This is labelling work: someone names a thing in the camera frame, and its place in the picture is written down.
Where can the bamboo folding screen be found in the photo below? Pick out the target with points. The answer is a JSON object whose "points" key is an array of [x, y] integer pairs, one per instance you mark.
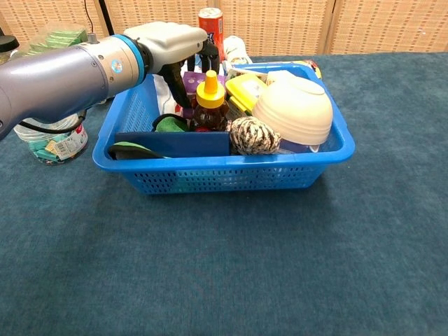
{"points": [[315, 24]]}

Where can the glass jar black lid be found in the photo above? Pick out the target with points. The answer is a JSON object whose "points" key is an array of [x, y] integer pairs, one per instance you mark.
{"points": [[7, 42]]}

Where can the red drink can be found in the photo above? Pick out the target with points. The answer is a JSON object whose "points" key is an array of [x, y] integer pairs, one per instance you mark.
{"points": [[211, 22]]}

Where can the clear box of green tea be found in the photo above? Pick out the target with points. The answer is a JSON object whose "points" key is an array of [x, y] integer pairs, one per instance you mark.
{"points": [[63, 38]]}

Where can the yellow plastic case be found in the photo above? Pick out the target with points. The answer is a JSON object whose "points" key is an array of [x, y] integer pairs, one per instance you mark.
{"points": [[245, 87]]}

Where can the cream ribbed bowl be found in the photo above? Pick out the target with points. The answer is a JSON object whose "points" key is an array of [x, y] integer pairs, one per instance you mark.
{"points": [[294, 112]]}

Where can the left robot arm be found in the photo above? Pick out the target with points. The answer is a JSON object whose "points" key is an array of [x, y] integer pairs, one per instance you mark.
{"points": [[59, 80]]}

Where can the purple small box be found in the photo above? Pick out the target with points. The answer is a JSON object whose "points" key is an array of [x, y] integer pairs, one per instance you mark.
{"points": [[192, 82]]}

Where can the honey bear bottle yellow cap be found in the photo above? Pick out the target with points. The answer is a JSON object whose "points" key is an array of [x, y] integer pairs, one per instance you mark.
{"points": [[209, 112]]}

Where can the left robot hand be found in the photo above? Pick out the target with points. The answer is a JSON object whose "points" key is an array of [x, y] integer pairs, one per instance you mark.
{"points": [[168, 42]]}

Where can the long dark blue box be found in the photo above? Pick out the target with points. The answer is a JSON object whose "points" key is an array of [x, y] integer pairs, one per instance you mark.
{"points": [[182, 144]]}

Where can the flat green black pad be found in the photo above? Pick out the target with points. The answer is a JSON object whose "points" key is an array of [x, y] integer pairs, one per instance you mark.
{"points": [[129, 150]]}

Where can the clear jar of binder clips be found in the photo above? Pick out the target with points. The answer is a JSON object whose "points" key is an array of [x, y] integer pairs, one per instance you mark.
{"points": [[52, 147]]}

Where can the striped twine ball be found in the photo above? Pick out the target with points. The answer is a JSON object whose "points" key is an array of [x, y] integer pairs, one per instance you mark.
{"points": [[253, 136]]}

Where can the blue plastic basket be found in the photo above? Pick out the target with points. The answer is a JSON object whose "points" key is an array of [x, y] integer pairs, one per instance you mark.
{"points": [[224, 171]]}

